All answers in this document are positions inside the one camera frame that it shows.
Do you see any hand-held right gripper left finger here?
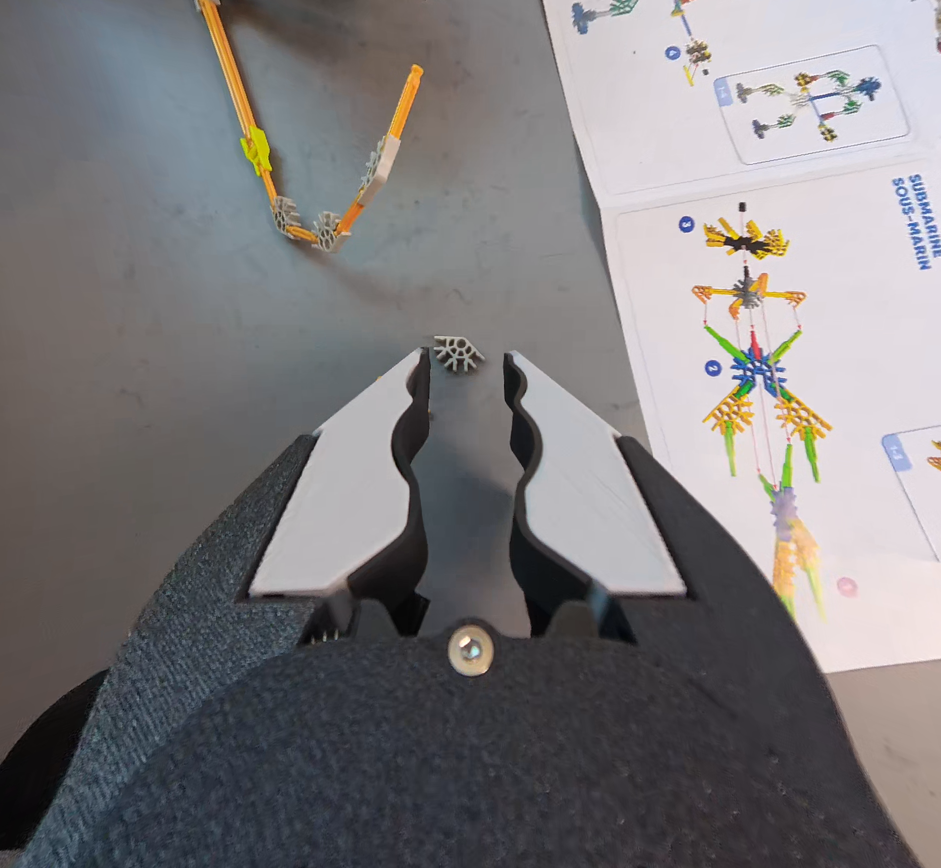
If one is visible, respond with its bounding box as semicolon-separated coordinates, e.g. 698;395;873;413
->
250;350;435;612

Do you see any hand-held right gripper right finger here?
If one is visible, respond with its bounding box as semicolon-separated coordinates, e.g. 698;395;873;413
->
505;354;688;612

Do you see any small grey toy connector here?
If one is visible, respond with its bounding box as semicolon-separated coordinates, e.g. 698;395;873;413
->
431;337;485;375

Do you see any orange toy rod chain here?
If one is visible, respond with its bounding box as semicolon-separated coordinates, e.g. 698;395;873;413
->
184;0;427;255

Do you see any grey desk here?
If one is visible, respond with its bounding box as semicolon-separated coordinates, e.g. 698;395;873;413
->
0;0;941;868

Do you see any printed instruction sheet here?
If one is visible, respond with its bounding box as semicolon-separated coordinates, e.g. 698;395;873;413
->
522;0;941;674

